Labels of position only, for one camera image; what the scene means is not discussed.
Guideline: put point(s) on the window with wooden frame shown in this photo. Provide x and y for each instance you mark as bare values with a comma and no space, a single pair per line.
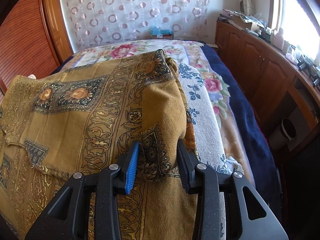
298,30

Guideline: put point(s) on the brown wooden sideboard cabinet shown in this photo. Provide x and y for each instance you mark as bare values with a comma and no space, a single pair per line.
274,87

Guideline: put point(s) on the floral pink rose quilt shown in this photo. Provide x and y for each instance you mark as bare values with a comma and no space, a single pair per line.
188,52

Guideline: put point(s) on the cardboard box with clutter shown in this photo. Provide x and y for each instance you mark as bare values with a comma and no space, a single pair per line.
241,21

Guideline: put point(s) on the blue tissue box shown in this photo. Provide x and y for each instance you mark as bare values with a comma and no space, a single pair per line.
158,33

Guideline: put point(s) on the blue floral white blanket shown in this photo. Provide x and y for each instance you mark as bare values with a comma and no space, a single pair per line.
218,140

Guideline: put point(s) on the navy blue bed blanket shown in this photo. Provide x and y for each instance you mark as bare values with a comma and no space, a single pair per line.
257,150

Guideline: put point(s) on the white plastic jug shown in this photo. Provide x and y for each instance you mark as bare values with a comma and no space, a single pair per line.
278,41

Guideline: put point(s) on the golden brown patterned shirt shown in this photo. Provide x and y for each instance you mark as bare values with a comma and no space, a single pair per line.
82,120

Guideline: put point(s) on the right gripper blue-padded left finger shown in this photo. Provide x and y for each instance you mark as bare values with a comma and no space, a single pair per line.
67,215

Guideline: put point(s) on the circle patterned sheer curtain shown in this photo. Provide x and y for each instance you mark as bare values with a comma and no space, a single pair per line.
92,23

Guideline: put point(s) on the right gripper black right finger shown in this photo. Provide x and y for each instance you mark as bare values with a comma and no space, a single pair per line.
247,214

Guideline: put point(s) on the black tripod gadget on sill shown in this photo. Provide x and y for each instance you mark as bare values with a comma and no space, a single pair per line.
306,65

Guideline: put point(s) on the red-brown wooden wardrobe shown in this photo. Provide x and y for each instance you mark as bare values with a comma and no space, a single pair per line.
34,39

